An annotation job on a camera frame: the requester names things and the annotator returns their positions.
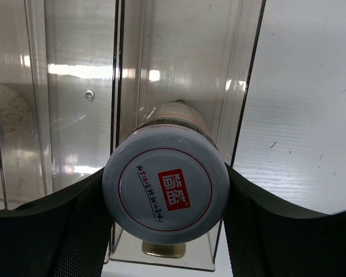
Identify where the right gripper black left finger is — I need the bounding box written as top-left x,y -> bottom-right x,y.
0,170 -> 112,276

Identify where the clear bin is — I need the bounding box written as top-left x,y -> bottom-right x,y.
103,0 -> 268,274
0,1 -> 115,209

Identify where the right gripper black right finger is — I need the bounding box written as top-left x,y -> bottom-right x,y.
223,166 -> 346,276

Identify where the white-lid red-label jar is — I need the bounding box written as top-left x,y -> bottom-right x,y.
102,101 -> 230,245

